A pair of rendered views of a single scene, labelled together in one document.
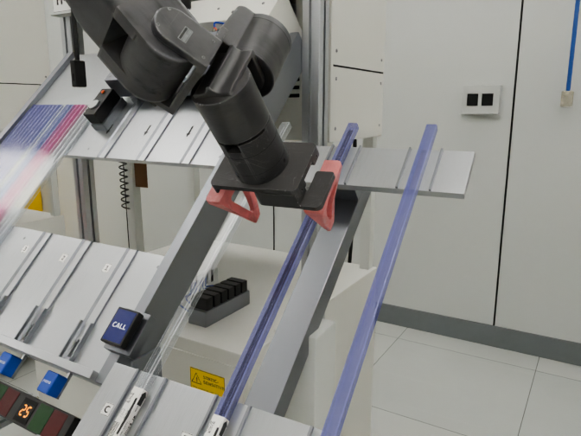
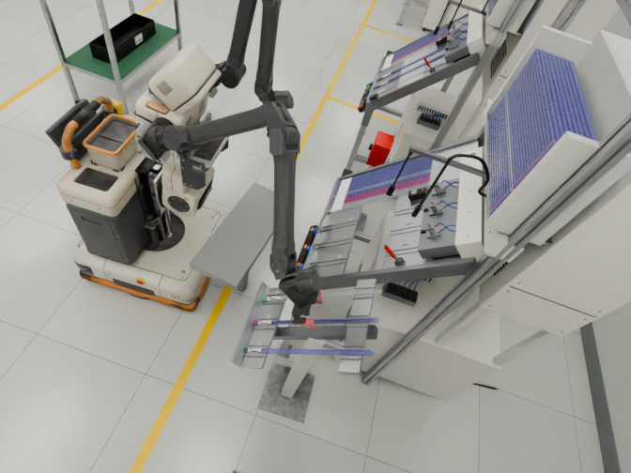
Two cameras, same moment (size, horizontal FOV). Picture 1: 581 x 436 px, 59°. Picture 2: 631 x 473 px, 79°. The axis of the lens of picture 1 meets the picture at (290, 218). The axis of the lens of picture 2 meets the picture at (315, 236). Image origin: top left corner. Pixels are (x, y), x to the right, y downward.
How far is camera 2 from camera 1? 1.16 m
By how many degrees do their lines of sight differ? 62
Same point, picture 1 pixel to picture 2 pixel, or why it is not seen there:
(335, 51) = (517, 282)
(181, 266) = (340, 282)
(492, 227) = not seen: outside the picture
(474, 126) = not seen: outside the picture
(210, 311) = (386, 293)
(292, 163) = (300, 309)
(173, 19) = (277, 266)
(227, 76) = (285, 283)
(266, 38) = (303, 285)
